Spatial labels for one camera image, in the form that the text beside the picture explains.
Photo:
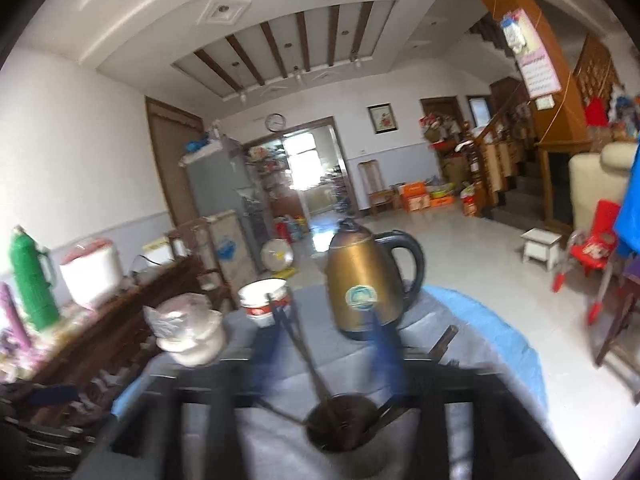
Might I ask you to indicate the pink wall calendar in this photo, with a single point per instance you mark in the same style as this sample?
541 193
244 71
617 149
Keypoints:
539 70

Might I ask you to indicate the dark carved wooden sideboard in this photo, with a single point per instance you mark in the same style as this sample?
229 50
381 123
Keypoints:
100 342

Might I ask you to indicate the small white freezer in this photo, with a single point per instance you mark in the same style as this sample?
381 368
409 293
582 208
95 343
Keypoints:
222 252

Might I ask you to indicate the beige sofa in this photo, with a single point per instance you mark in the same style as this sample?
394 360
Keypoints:
592 185

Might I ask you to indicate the framed wall picture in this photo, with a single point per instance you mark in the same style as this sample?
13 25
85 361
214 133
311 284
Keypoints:
380 118

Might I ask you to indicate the white rice cooker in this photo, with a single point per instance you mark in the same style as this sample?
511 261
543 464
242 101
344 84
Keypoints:
92 272

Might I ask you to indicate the green thermos flask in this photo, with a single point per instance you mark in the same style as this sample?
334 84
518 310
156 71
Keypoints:
32 280

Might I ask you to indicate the clear plastic bag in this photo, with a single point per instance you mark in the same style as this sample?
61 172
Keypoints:
175 316

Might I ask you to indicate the pink water bottle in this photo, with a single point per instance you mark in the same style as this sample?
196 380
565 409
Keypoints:
10 315

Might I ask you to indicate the white floor fan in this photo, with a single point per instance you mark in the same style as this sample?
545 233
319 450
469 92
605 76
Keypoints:
278 257

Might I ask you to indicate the red plastic child chair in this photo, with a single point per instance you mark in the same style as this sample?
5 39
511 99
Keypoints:
592 252

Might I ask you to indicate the orange wooden pillar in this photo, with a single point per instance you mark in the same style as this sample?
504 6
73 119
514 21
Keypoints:
560 122

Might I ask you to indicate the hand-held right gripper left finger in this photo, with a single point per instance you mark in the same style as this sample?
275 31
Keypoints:
266 355

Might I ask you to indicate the brown wooden chair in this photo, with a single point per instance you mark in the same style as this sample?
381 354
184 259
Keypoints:
620 320

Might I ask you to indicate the small white stool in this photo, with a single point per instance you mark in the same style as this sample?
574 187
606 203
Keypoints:
541 245

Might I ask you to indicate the grey metal chopstick holder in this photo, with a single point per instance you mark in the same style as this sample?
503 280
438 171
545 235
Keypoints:
342 427

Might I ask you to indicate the grey tablecloth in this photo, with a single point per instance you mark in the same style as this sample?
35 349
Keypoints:
280 442

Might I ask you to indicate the dark wooden chair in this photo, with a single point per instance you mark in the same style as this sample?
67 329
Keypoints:
192 245

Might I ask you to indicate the brown wooden door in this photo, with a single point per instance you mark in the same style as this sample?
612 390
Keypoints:
170 160

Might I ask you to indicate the white bowl red band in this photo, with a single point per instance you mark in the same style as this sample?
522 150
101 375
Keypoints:
262 292

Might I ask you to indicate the wooden staircase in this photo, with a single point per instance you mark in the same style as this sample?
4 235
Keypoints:
492 155

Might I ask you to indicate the grey refrigerator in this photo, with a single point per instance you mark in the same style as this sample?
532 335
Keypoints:
220 185

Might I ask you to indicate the white ceramic basin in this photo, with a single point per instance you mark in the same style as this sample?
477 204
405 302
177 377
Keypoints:
192 347

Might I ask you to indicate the bunch of dark chopsticks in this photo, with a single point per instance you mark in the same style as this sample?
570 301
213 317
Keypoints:
312 380

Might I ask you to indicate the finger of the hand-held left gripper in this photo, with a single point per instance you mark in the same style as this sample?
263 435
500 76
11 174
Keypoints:
50 395

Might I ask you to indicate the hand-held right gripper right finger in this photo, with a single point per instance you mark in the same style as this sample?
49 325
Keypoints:
387 355

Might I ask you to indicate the glass shelf with bottles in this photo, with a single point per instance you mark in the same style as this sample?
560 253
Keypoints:
265 170

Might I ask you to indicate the wooden dining chair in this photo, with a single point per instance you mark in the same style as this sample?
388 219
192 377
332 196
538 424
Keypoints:
374 185

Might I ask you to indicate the blue plastic sheet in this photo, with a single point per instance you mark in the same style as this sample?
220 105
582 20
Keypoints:
630 210

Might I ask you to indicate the gold electric kettle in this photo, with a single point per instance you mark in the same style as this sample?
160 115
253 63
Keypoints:
360 285

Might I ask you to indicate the orange cardboard box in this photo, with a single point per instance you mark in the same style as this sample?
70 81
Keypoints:
415 197

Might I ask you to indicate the round wall clock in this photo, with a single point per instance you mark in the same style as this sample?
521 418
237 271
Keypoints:
274 121

